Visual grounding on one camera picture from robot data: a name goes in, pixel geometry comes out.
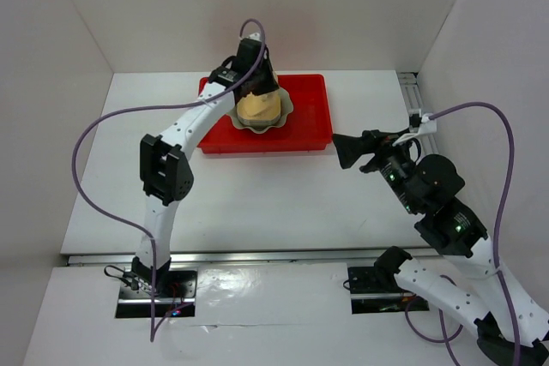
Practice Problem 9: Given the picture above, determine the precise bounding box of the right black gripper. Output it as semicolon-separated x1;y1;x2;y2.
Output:
329;126;419;212

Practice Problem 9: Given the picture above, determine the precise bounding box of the yellow square plate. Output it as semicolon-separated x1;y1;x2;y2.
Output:
237;91;281;129

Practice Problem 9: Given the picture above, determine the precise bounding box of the green scalloped bowl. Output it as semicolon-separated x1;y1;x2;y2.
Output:
227;87;294;135

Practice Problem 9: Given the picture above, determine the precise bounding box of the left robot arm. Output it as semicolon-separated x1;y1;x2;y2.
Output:
131;33;279;297

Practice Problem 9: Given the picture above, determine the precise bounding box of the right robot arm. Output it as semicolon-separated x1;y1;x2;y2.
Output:
333;130;548;365

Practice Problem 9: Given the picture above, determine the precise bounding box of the red plastic bin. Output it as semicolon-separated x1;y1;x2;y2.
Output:
198;74;333;154

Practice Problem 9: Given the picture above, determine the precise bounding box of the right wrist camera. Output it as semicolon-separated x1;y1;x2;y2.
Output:
393;109;437;147

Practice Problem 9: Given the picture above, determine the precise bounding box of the aluminium rail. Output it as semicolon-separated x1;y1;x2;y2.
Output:
66;248;464;267

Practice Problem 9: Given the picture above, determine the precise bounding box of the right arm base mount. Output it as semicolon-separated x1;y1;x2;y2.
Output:
342;267;416;315

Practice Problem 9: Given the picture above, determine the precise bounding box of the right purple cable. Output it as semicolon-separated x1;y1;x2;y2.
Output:
405;101;522;366

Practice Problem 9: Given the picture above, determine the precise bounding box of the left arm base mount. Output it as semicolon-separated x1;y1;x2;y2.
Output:
103;265;198;319

